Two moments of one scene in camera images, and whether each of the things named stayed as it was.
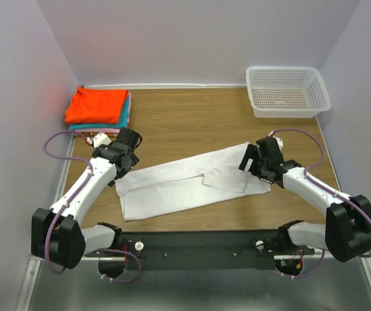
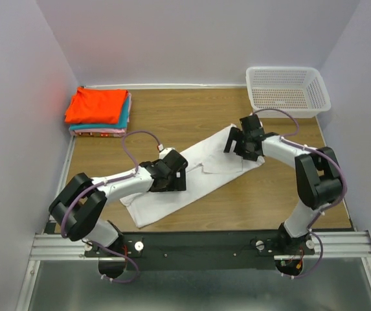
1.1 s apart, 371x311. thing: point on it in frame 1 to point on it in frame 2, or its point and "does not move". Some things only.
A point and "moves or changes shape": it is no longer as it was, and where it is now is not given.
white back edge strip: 144,86 does not move
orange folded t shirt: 95,105 does not move
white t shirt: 193,181 moves or changes shape
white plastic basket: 287,91 does not move
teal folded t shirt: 122,122 does not move
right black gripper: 250,153 to 237,134
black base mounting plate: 200,250 does not move
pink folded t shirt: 109,131 does not move
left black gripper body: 133,161 to 175,184
